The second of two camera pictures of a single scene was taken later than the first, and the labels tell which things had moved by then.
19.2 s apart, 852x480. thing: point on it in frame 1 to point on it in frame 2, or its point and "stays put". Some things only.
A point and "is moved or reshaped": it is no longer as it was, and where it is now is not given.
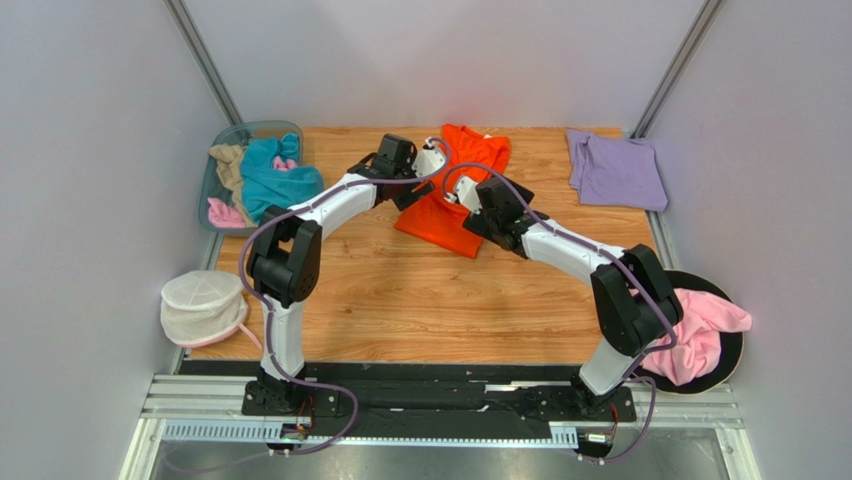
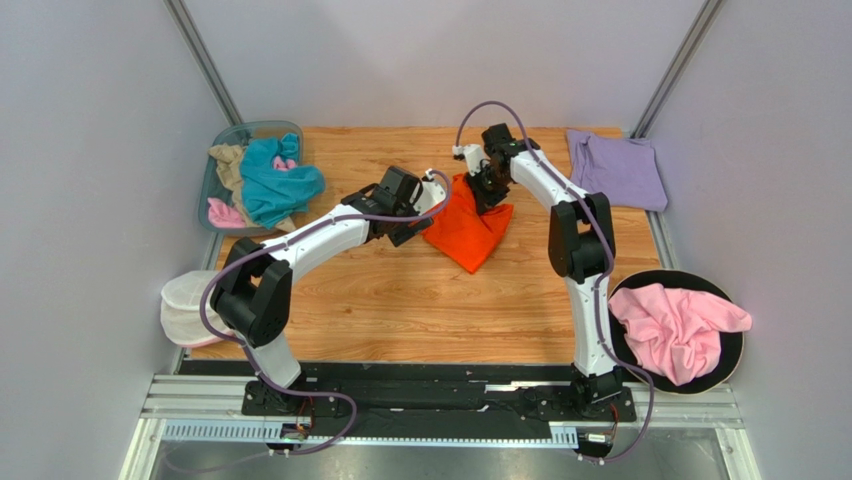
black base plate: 429,394 stays put
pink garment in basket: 223,215 stays put
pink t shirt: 696,352 stays put
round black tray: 731,344 stays put
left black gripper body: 404,196 to 402,232
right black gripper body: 480,222 to 488,188
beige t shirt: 229,162 stays put
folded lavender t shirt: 615,171 stays put
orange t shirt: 439,221 is moved or reshaped
